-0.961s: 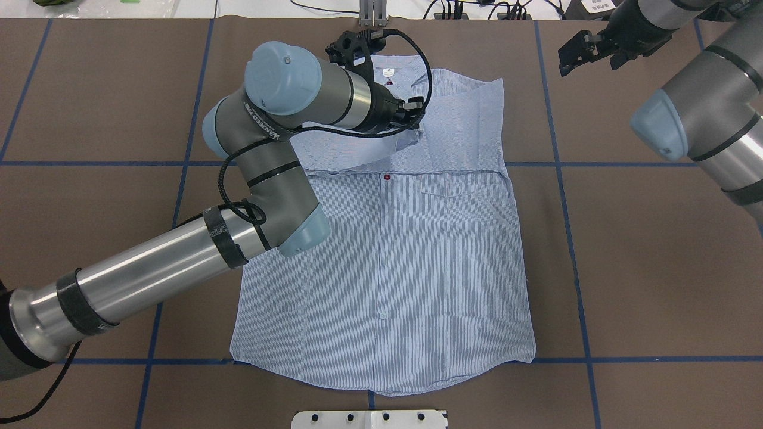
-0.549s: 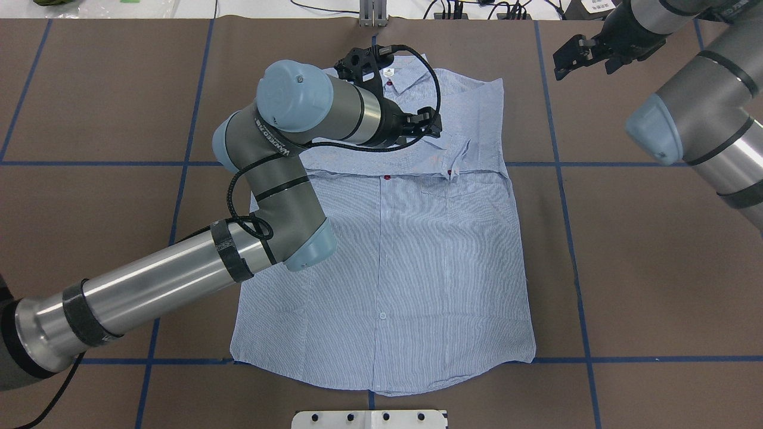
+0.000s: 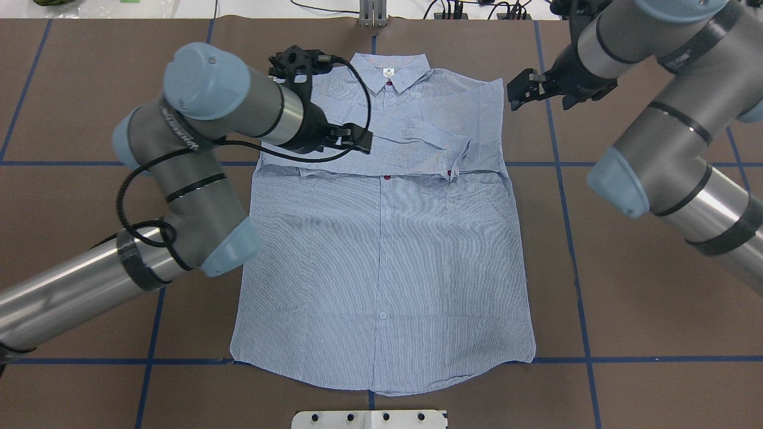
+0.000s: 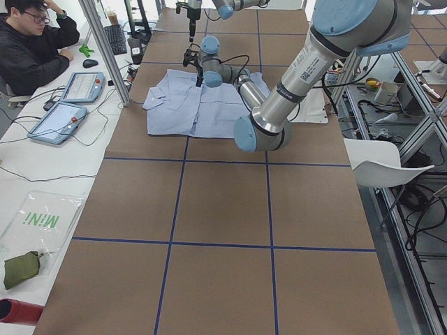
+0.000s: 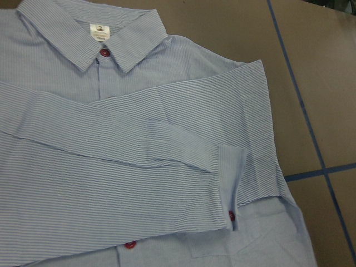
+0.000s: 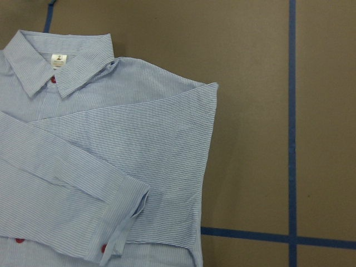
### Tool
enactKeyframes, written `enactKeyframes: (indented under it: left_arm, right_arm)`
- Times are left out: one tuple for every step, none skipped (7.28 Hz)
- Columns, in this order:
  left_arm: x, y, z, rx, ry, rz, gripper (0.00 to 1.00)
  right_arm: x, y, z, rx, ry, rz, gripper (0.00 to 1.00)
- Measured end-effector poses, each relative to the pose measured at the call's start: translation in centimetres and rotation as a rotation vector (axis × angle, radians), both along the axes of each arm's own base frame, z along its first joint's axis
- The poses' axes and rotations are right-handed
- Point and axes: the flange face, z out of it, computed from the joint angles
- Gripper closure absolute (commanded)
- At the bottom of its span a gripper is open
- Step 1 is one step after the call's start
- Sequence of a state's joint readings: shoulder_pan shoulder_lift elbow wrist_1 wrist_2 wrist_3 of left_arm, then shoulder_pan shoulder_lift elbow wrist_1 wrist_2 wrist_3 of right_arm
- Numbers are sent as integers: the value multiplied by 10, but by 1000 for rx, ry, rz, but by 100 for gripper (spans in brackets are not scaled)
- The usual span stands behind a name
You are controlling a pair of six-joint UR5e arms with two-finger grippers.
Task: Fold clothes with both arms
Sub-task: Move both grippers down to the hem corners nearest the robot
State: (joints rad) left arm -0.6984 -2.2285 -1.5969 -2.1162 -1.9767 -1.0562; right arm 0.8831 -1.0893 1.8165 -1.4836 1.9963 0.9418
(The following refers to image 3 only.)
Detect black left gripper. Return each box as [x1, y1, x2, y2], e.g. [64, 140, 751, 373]
[295, 105, 373, 154]

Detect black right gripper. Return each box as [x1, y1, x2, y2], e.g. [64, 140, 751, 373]
[507, 45, 618, 111]

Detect light blue striped shirt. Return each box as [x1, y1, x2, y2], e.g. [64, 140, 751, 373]
[229, 54, 536, 396]

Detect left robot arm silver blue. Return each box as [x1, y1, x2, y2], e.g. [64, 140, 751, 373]
[2, 42, 373, 366]

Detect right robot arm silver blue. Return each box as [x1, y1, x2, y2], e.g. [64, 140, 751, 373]
[507, 1, 762, 293]

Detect green fabric pouch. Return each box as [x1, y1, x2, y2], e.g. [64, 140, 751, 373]
[33, 0, 74, 7]

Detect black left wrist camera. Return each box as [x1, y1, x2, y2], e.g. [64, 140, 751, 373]
[268, 45, 349, 101]

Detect aluminium frame post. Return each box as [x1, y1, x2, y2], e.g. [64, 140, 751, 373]
[359, 0, 389, 27]

